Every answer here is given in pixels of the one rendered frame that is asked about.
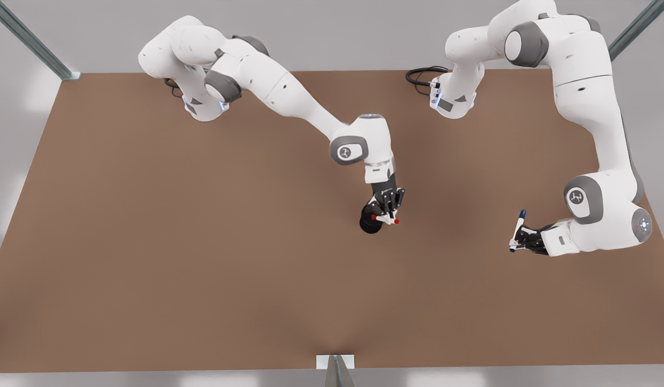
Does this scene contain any white pen with blue cap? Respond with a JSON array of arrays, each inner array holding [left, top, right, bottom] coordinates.
[[509, 210, 527, 253]]

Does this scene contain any black round cup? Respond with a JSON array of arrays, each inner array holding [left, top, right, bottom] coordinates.
[[359, 207, 385, 235]]

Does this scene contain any silver frame post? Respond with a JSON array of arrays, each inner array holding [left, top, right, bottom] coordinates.
[[0, 0, 82, 82], [316, 354, 356, 387], [608, 0, 664, 61]]

